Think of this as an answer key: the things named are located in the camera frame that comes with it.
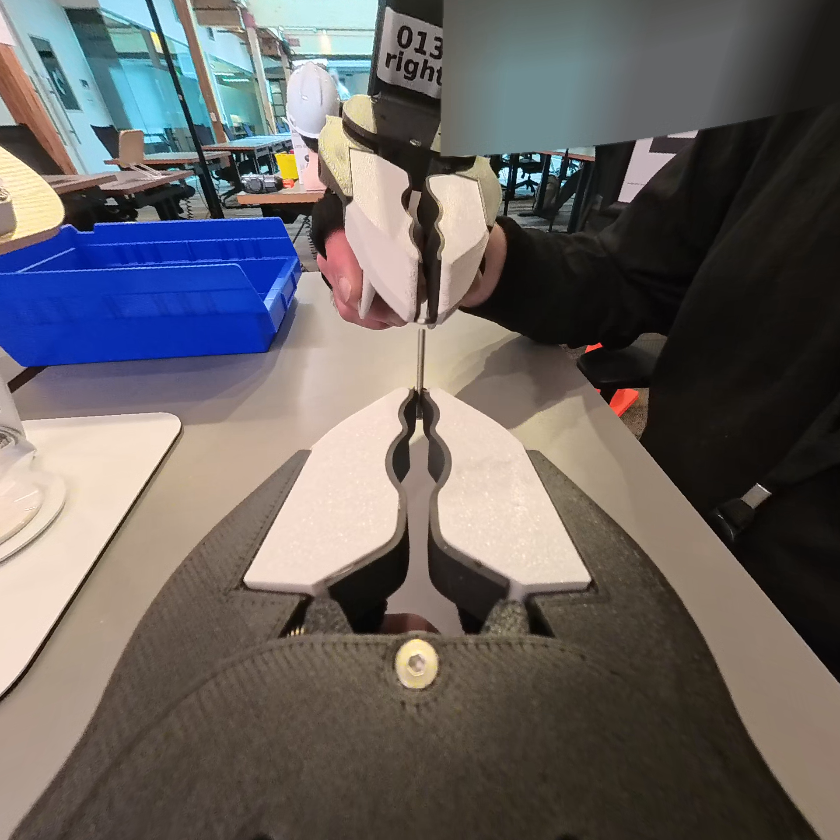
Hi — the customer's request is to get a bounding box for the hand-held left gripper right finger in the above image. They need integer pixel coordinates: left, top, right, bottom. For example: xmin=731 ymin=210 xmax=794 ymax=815
xmin=419 ymin=387 xmax=593 ymax=633

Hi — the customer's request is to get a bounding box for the clear magnifying glass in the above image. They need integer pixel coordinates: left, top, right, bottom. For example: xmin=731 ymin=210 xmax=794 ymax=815
xmin=0 ymin=384 xmax=68 ymax=564

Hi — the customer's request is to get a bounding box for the black floor lamp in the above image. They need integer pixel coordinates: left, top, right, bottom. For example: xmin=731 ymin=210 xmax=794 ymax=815
xmin=146 ymin=0 xmax=225 ymax=219

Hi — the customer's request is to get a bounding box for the dark background desk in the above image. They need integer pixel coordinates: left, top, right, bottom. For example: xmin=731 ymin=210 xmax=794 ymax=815
xmin=499 ymin=150 xmax=598 ymax=234

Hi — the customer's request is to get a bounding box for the white cardboard box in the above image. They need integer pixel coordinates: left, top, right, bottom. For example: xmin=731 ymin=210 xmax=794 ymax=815
xmin=292 ymin=134 xmax=329 ymax=181

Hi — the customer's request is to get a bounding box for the person's right hand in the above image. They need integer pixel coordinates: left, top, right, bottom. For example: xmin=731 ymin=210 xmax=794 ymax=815
xmin=316 ymin=220 xmax=509 ymax=331

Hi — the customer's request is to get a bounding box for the blue plastic bin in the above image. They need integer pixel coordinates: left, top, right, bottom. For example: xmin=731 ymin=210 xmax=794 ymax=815
xmin=0 ymin=217 xmax=303 ymax=367

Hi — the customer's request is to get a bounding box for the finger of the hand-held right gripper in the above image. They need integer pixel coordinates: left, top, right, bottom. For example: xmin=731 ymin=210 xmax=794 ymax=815
xmin=424 ymin=173 xmax=494 ymax=327
xmin=343 ymin=148 xmax=429 ymax=326

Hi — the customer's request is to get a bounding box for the black white marker poster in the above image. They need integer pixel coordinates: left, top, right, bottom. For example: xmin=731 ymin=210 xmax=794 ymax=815
xmin=619 ymin=130 xmax=700 ymax=206

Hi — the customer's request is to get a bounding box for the wooden background desk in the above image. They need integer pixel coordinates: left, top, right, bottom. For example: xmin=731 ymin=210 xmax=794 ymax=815
xmin=235 ymin=180 xmax=328 ymax=210
xmin=45 ymin=167 xmax=198 ymax=224

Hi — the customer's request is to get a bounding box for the black office chair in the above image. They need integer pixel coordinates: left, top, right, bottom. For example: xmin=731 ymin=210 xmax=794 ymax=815
xmin=576 ymin=333 xmax=665 ymax=389

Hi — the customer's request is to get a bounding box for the orange traffic cone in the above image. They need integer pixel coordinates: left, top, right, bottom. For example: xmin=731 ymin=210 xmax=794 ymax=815
xmin=584 ymin=341 xmax=641 ymax=416

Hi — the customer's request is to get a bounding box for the grey desk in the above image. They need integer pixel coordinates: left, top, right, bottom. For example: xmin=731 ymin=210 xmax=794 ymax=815
xmin=0 ymin=272 xmax=840 ymax=840

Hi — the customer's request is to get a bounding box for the black strap metal buckle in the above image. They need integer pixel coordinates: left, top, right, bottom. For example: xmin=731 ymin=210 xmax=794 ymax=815
xmin=710 ymin=482 xmax=774 ymax=544

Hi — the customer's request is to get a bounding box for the person's right forearm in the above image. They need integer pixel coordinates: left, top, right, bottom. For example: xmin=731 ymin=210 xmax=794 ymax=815
xmin=462 ymin=141 xmax=723 ymax=349

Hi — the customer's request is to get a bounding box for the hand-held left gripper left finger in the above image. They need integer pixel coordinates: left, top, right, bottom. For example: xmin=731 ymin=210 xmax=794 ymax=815
xmin=243 ymin=387 xmax=416 ymax=633

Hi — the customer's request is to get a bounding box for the white hard hat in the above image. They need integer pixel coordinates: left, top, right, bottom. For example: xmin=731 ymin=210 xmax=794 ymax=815
xmin=286 ymin=60 xmax=341 ymax=140

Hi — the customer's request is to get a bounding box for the person's black clothed torso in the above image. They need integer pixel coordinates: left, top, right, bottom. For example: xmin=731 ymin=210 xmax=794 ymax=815
xmin=577 ymin=98 xmax=840 ymax=683

